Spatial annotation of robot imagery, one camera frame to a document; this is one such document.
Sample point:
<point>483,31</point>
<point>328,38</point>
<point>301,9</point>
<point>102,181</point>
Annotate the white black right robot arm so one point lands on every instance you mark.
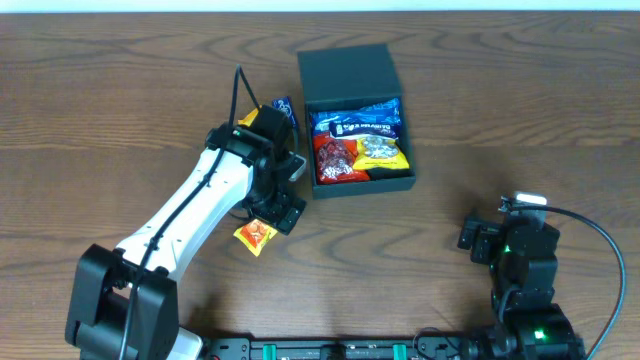
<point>520,254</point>

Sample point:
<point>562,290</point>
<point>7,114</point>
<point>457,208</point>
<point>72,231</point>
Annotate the orange yellow snack packet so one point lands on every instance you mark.
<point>255,235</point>

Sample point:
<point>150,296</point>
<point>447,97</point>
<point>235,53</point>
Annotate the red Hacks candy bag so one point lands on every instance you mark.
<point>334,160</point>

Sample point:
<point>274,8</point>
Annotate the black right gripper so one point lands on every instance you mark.
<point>486,232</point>

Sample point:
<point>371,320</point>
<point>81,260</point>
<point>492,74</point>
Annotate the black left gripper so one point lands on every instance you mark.
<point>282,213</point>

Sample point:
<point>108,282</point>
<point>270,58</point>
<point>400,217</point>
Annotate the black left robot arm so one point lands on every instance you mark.
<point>124,302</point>

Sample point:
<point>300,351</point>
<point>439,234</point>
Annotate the blue eclipse mint tin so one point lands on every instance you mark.
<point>284,104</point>

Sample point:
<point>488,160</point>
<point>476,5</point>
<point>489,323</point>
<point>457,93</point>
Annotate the dark blue wafer packet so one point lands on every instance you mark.
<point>358,130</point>

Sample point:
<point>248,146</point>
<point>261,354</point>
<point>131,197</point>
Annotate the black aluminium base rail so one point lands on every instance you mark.
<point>423,347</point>

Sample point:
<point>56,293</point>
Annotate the black cardboard box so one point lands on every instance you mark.
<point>351,78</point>

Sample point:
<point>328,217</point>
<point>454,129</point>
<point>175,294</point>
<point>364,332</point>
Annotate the yellow Hacks candy bag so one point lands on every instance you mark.
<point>379,152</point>

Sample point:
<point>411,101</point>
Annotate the blue cookie roll pack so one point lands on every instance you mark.
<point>387,113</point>

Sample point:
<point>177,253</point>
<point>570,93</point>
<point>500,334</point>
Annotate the small yellow biscuit packet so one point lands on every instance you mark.
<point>248,120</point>

